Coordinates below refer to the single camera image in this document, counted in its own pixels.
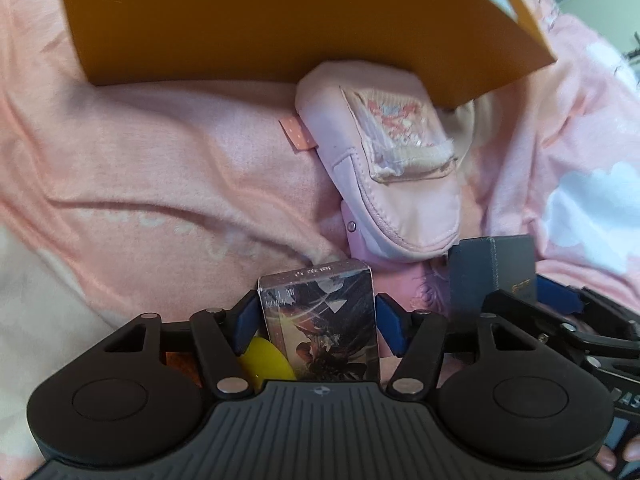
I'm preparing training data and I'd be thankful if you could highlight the orange fuzzy object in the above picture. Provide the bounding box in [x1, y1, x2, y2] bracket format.
[165, 352, 202, 388]

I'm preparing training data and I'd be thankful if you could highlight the person's right hand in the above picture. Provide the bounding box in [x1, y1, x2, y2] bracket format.
[597, 439, 640, 472]

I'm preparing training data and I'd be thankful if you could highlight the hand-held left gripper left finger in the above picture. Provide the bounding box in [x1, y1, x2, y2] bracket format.
[102, 290, 258, 400]

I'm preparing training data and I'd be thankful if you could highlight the pink cloud-print blanket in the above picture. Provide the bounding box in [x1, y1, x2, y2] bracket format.
[0, 0, 640, 480]

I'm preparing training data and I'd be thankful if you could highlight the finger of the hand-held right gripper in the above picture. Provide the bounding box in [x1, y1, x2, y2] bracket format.
[482, 290, 640, 359]
[537, 277, 640, 333]

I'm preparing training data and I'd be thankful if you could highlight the yellow plastic object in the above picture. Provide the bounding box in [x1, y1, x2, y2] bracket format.
[239, 336, 297, 395]

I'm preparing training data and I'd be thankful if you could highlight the small printed card box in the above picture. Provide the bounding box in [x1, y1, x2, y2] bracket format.
[256, 258, 378, 385]

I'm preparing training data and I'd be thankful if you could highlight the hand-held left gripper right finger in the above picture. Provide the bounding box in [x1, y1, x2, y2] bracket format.
[376, 294, 538, 401]

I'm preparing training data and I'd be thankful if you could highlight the pink fabric pouch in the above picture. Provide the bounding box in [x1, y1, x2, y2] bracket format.
[279, 59, 463, 306]

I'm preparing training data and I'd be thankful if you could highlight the dark grey box gold print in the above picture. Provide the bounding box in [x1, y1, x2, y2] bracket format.
[447, 234, 540, 333]

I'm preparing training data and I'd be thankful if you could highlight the orange cardboard box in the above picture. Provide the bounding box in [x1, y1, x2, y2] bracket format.
[54, 0, 558, 110]

